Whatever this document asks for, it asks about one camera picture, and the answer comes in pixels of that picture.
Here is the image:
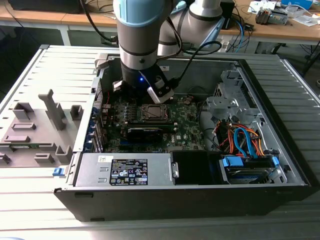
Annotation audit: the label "tall black box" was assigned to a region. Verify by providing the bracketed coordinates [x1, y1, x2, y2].
[220, 1, 236, 30]

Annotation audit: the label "blue cardboard box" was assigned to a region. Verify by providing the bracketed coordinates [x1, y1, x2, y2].
[281, 0, 314, 10]

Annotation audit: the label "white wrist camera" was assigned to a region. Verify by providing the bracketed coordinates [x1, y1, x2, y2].
[146, 77, 175, 105]

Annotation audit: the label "black open pc case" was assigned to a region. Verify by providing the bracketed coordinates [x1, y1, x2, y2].
[53, 51, 313, 223]

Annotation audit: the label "grey parts rack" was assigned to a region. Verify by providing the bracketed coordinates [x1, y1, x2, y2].
[0, 88, 85, 168]

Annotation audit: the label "red and orange wire bundle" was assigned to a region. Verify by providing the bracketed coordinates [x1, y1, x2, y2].
[214, 121, 237, 154]

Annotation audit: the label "grey metal drive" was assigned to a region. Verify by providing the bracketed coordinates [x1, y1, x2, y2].
[271, 9, 289, 26]

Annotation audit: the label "cpu cooler heatsink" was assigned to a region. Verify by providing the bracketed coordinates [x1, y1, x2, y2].
[254, 6, 273, 25]

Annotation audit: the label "blue hanging cable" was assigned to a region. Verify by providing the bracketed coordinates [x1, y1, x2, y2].
[234, 18, 248, 50]

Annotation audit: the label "dark camera cable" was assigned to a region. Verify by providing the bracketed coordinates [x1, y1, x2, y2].
[172, 41, 223, 87]

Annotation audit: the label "metal drive cage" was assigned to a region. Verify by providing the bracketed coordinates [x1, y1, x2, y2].
[206, 68, 263, 126]

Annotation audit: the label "clear plastic bag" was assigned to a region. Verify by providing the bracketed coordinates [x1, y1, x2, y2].
[291, 9, 320, 27]

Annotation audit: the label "grey power supply unit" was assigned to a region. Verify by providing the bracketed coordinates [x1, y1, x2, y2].
[74, 152, 180, 188]

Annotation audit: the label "wide black device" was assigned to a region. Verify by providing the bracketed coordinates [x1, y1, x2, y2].
[8, 0, 83, 15]

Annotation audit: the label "white papers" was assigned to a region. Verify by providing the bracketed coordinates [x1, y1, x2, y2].
[247, 1, 278, 13]

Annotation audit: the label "hard disk with blue label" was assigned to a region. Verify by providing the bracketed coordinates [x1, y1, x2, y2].
[228, 169, 272, 184]

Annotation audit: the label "metal socket cover frame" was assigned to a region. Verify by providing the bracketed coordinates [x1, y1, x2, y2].
[139, 103, 173, 123]

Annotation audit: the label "thin black wire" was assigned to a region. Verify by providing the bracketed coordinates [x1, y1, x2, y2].
[187, 86, 210, 99]

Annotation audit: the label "cpu socket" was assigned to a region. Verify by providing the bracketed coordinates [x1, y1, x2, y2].
[137, 102, 175, 124]

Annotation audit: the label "silver cpu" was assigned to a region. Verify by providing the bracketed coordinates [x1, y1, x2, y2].
[146, 106, 165, 118]

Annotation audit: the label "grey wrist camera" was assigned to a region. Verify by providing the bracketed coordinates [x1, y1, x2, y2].
[111, 79, 125, 93]

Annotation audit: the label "black usb cable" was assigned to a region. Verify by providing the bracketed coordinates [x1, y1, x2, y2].
[79, 0, 120, 46]

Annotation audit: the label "green motherboard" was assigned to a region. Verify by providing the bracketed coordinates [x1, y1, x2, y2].
[99, 93, 208, 155]

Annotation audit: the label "black graphics card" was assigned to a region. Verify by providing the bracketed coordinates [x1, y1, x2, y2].
[119, 126, 165, 145]

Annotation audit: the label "blue disk carrier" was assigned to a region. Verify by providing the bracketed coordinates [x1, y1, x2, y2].
[219, 154, 281, 185]

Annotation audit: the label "blue flat data cable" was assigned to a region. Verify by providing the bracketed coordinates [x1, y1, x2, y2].
[233, 127, 260, 158]

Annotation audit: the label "wooden desk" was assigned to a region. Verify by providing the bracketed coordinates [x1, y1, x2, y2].
[221, 0, 320, 55]
[0, 0, 120, 47]

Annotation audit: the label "white power strip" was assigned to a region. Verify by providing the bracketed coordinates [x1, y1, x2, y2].
[217, 39, 230, 53]

